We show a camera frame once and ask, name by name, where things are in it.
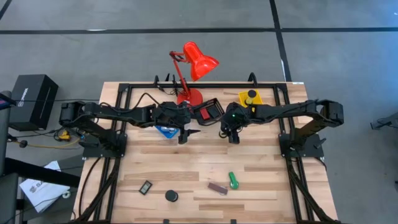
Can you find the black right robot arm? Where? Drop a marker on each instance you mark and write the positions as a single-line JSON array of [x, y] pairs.
[[289, 109]]

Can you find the yellow plastic basket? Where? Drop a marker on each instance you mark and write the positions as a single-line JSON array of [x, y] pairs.
[[257, 99]]

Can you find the black round plug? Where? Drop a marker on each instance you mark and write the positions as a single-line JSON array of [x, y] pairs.
[[23, 143]]

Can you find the red rectangular block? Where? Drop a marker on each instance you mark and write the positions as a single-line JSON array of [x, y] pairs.
[[205, 114]]

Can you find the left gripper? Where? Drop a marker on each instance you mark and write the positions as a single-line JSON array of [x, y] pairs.
[[172, 115]]

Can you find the black cardboard box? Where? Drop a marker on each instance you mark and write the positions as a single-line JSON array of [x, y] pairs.
[[34, 99]]

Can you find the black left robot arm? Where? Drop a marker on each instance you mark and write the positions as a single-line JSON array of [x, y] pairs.
[[124, 113]]

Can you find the white paper on floor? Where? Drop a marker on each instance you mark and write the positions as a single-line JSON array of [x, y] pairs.
[[43, 193]]

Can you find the black plastic basket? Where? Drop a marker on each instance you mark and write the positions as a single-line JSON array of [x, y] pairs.
[[217, 105]]

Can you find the black round disc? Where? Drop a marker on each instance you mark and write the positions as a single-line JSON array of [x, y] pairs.
[[171, 195]]

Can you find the black capped hourglass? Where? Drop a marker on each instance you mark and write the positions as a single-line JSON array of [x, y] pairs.
[[252, 93]]

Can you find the red desk lamp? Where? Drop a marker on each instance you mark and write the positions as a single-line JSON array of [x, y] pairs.
[[199, 63]]

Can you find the brown rectangular pouch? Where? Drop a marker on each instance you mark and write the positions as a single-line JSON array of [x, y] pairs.
[[217, 188]]

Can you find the black metal stand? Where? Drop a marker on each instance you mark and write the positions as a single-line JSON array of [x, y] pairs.
[[40, 174]]

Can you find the black rectangular block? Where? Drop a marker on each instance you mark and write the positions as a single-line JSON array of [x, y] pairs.
[[214, 112]]

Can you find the small black digital clock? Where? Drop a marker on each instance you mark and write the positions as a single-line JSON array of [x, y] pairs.
[[145, 187]]

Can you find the blue plastic basket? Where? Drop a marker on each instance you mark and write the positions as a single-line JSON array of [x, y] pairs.
[[168, 134]]

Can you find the small white office item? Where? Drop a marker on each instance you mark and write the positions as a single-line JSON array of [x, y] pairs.
[[169, 128]]

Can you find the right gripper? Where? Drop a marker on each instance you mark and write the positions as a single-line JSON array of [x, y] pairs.
[[234, 116]]

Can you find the yellow tape measure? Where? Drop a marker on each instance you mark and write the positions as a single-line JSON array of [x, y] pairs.
[[64, 136]]

